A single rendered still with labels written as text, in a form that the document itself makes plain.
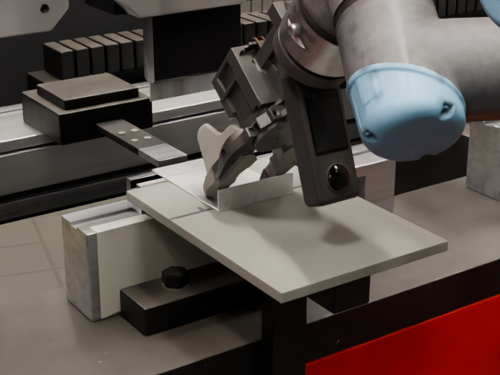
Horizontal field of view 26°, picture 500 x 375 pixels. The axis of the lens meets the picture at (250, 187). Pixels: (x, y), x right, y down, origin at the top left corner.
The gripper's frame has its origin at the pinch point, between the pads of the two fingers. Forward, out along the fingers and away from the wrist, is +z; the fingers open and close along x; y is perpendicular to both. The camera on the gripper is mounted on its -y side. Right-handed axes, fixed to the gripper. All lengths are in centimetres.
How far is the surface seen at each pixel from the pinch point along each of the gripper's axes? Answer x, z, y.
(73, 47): -4.7, 28.4, 37.9
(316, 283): 5.5, -11.7, -15.0
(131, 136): 1.3, 13.4, 15.2
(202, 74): -0.7, -1.8, 12.3
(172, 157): 0.9, 7.9, 8.8
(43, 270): -56, 200, 78
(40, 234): -66, 216, 97
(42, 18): 17.4, -10.6, 15.2
